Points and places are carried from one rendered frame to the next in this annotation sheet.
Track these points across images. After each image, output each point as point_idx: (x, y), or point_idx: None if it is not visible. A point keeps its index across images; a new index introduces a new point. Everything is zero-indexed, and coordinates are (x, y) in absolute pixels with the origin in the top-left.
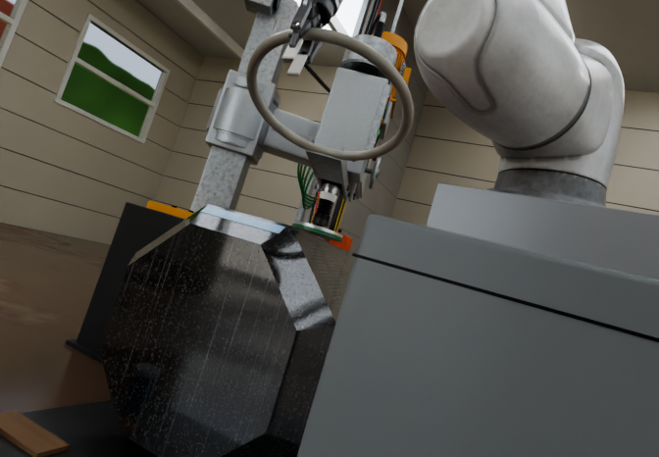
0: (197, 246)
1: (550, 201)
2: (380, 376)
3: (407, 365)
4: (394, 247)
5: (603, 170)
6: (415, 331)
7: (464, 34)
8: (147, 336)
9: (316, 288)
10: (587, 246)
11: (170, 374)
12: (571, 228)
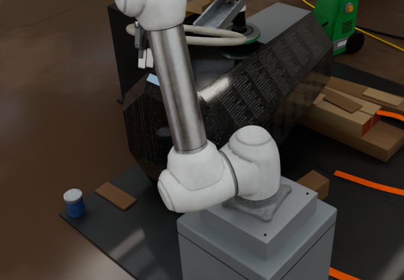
0: (152, 107)
1: (231, 224)
2: (195, 267)
3: (200, 267)
4: (186, 234)
5: (264, 195)
6: (199, 259)
7: (168, 207)
8: (149, 149)
9: (222, 130)
10: (244, 241)
11: (166, 168)
12: (238, 234)
